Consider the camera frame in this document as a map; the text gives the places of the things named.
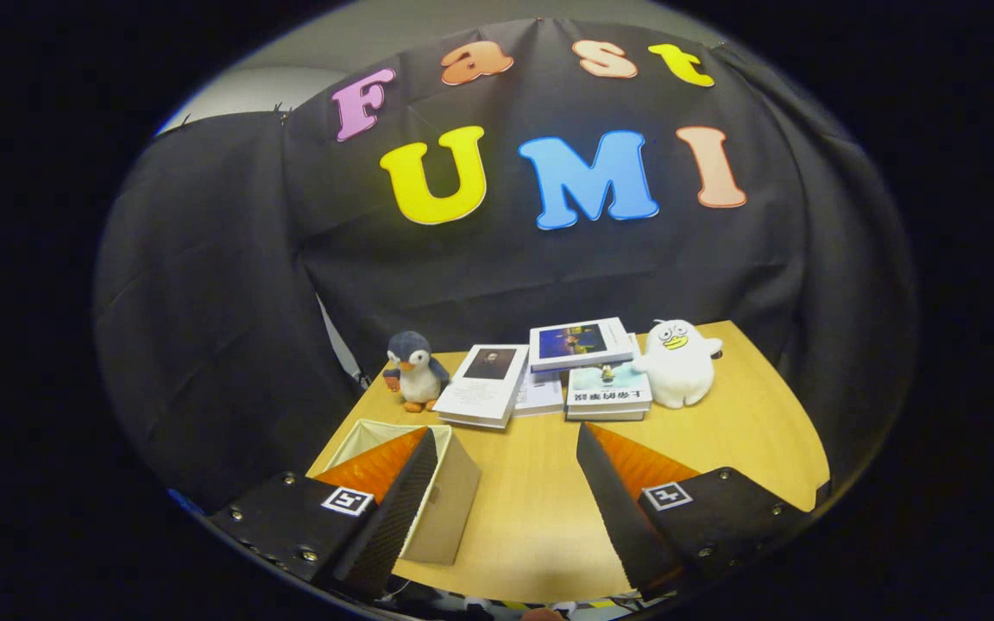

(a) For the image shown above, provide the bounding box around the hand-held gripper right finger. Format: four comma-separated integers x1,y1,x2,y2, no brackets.
576,421,811,596

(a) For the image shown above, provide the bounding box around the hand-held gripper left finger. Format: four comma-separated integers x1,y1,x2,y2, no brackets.
208,425,439,602

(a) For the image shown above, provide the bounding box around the beige fabric storage box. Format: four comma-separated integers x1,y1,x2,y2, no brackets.
323,418,482,566

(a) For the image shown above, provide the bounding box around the thin white booklet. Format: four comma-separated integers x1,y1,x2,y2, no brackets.
514,371,567,417

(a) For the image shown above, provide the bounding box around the penguin plush toy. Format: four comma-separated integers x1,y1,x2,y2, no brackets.
382,330,452,413

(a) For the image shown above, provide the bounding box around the white book with portrait cover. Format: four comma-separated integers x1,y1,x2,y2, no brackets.
434,343,531,430

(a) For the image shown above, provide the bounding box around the white duck plush toy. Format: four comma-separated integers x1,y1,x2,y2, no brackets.
632,319,724,409

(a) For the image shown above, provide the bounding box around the book with dark blue picture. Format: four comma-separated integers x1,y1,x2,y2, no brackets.
529,317,636,373

